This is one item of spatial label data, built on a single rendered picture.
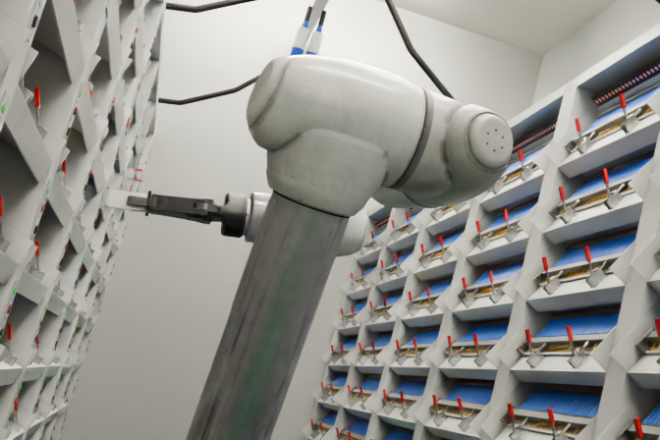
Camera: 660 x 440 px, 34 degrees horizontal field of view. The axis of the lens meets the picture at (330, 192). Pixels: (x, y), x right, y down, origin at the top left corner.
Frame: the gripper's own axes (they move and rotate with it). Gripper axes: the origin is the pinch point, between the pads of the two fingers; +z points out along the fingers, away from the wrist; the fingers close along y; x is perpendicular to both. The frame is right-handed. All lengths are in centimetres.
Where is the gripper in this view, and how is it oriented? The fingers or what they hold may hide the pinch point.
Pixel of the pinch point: (127, 200)
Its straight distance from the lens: 185.2
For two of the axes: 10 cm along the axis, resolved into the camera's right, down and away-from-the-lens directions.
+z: -9.8, -1.4, -1.7
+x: 1.1, -9.8, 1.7
